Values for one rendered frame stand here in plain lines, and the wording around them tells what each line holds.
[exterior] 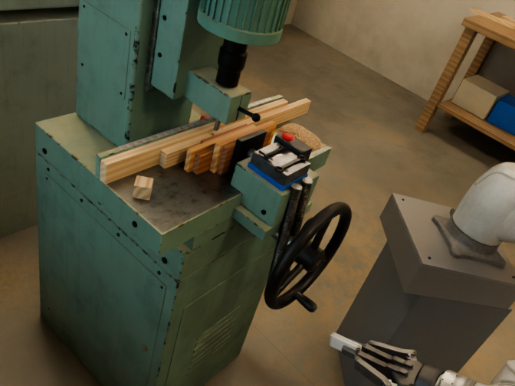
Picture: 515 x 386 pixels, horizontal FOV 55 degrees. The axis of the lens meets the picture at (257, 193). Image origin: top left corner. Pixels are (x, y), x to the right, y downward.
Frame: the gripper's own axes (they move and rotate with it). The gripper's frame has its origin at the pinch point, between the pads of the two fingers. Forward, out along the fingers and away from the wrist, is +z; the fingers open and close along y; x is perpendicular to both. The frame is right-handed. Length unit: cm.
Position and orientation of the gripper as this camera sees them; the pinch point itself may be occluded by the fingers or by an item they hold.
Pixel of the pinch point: (345, 345)
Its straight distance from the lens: 113.0
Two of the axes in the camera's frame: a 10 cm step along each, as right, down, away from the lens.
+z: -7.7, -2.4, 5.9
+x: 0.3, 9.1, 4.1
